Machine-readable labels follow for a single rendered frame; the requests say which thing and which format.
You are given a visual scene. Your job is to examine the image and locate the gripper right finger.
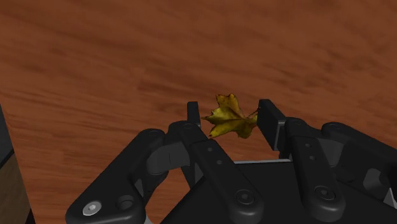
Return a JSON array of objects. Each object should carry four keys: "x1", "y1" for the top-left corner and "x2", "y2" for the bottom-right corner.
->
[{"x1": 256, "y1": 99, "x2": 397, "y2": 223}]

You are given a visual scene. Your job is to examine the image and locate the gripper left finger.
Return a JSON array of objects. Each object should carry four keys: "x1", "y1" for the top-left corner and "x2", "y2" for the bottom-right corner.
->
[{"x1": 65, "y1": 101, "x2": 265, "y2": 224}]

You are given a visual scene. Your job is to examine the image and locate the yellow dry maple leaf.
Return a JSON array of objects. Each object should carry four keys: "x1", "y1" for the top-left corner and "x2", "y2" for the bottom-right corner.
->
[{"x1": 201, "y1": 93, "x2": 260, "y2": 139}]

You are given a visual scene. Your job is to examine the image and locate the dark and brown cabinet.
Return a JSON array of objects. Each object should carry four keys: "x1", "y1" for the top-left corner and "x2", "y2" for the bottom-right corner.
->
[{"x1": 0, "y1": 104, "x2": 36, "y2": 224}]

